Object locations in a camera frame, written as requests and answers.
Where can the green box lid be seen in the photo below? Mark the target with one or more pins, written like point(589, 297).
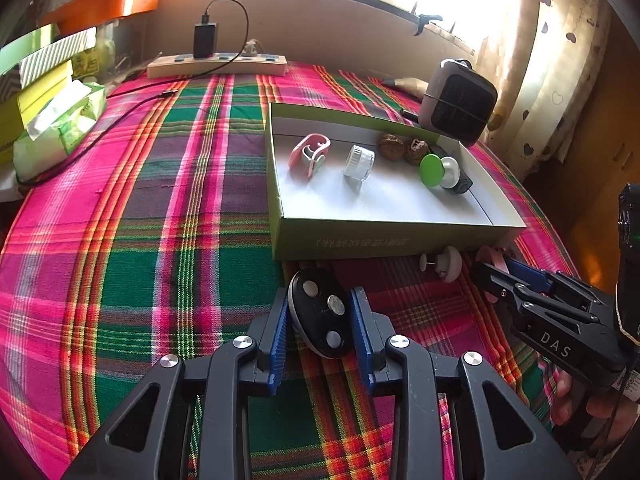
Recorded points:
point(22, 50)

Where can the green and white cardboard box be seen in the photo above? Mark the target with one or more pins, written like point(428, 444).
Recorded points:
point(380, 195)

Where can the yellow-green packet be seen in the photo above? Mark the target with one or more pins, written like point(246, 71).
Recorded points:
point(92, 60)

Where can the white plug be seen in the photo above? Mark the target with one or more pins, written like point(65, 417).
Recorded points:
point(252, 49)

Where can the black window hook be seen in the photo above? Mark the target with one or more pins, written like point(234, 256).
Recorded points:
point(425, 22)

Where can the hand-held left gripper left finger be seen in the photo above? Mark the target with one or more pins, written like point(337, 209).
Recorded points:
point(278, 342)

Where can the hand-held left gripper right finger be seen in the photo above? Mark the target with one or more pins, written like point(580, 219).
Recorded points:
point(361, 342)

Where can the small black cylinder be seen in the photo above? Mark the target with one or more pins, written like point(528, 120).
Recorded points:
point(463, 183)

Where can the heart-print curtain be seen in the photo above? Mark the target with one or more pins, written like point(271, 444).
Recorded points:
point(555, 60)

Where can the white power strip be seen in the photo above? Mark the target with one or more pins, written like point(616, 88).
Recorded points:
point(217, 65)

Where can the green-capped white knob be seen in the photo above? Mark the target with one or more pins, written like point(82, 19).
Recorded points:
point(433, 169)

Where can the clear jar with white lid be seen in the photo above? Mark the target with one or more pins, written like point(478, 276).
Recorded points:
point(359, 162)

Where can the pink and grey clip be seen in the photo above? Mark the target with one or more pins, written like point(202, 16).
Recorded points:
point(306, 154)

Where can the small grey fan heater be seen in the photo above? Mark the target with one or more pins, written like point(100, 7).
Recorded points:
point(457, 104)

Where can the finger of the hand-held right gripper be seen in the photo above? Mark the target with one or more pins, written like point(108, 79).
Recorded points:
point(535, 276)
point(500, 282)

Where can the plaid blanket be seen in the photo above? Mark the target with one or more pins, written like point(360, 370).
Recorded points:
point(150, 220)

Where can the white round knob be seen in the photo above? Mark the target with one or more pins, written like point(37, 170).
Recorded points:
point(446, 262)

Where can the brown wooden cabinet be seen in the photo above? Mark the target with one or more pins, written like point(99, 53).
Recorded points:
point(595, 195)

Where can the brown walnut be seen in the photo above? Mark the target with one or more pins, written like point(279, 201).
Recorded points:
point(416, 151)
point(391, 147)

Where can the black charger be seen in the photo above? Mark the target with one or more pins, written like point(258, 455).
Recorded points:
point(205, 41)

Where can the orange box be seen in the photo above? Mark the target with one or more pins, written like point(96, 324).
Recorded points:
point(107, 2)

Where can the beige cone-shaped tube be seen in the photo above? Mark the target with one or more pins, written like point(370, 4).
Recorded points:
point(410, 85)

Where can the black oval disc white base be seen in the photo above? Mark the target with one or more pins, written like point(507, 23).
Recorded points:
point(320, 315)

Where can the yellow-green box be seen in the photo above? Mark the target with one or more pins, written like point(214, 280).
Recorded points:
point(35, 102)

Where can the green tissue pack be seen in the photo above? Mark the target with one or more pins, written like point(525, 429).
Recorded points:
point(60, 127)

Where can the person's right hand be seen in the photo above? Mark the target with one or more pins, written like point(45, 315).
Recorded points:
point(565, 402)

